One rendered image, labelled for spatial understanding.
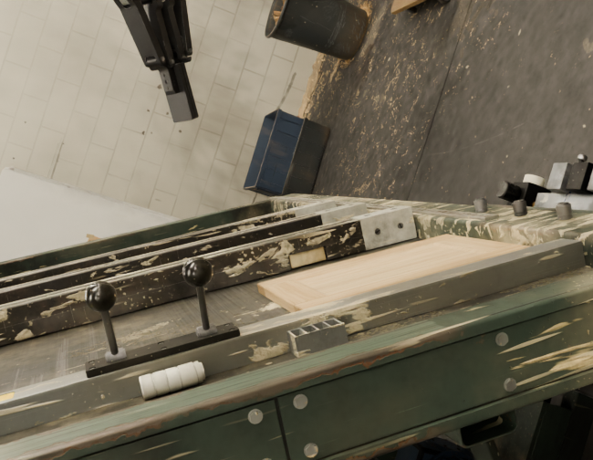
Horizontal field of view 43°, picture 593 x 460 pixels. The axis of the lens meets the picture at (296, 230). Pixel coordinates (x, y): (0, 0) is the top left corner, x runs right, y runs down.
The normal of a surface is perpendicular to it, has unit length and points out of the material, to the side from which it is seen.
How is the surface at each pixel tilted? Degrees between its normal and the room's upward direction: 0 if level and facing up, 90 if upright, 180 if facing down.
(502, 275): 90
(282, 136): 90
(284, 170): 90
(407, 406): 90
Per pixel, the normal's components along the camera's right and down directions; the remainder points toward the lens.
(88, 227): 0.27, 0.09
